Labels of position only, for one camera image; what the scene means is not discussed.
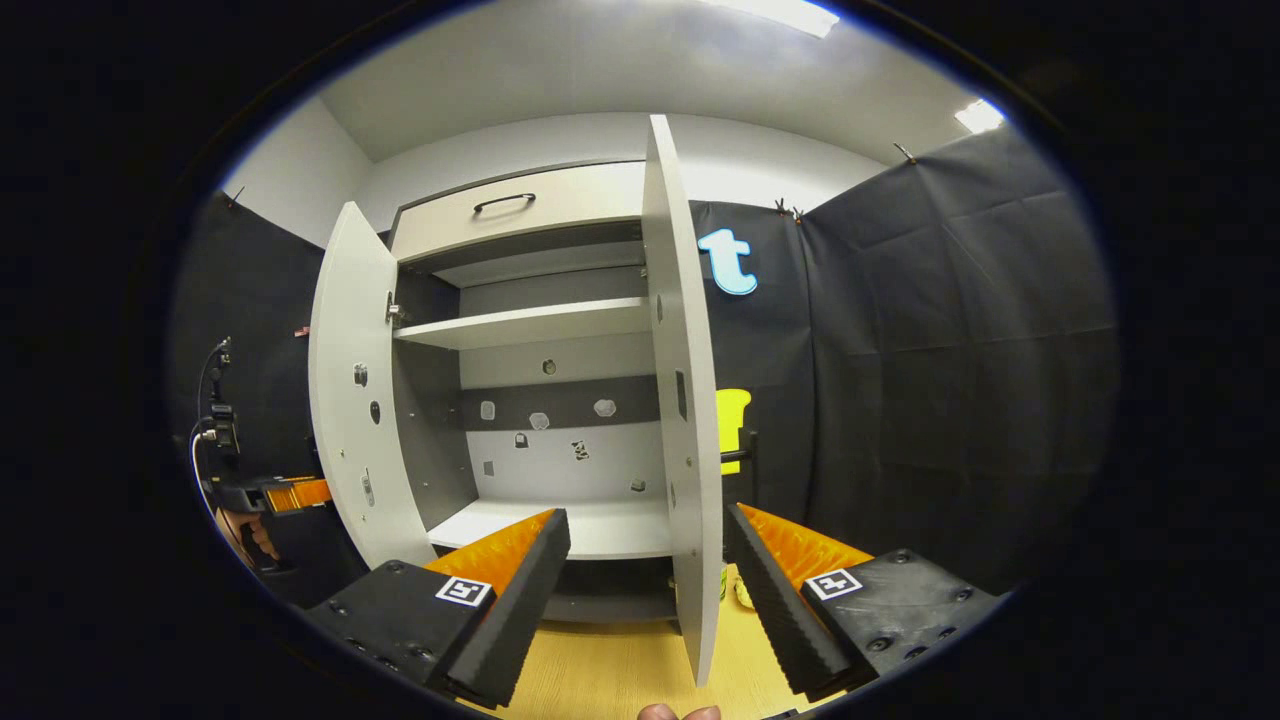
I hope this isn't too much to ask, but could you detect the white cabinet shelf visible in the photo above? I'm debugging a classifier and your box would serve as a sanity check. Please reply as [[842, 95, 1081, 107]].
[[395, 297, 653, 351], [428, 498, 676, 561]]

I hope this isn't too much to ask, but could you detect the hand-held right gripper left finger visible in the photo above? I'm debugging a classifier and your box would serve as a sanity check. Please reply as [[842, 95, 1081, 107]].
[[300, 508, 573, 711]]

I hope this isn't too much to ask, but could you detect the grey double-door shoe cabinet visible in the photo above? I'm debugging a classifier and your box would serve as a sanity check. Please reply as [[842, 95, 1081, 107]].
[[386, 160, 701, 626]]

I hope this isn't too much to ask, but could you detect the camera-sticker shoe cabinet door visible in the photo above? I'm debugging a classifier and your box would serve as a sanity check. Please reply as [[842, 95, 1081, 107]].
[[308, 202, 438, 571]]

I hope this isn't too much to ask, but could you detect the small ceiling light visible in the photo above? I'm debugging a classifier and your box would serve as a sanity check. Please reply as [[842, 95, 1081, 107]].
[[953, 98, 1006, 134]]

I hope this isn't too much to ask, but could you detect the black-cat-sticker shoe cabinet door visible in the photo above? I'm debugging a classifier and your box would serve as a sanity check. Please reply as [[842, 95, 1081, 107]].
[[640, 114, 725, 689]]

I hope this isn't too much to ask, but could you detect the long ceiling light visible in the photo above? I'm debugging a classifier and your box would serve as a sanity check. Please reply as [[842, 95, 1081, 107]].
[[700, 0, 841, 39]]

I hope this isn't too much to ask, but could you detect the beige cabinet drawer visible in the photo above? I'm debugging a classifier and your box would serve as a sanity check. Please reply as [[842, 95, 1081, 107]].
[[390, 162, 646, 263]]

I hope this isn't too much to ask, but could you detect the black backdrop cloth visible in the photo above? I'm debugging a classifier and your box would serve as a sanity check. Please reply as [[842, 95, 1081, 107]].
[[165, 125, 1121, 601]]

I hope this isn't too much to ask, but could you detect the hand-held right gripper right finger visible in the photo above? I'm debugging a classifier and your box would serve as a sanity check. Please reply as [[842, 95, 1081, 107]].
[[722, 502, 1006, 703]]

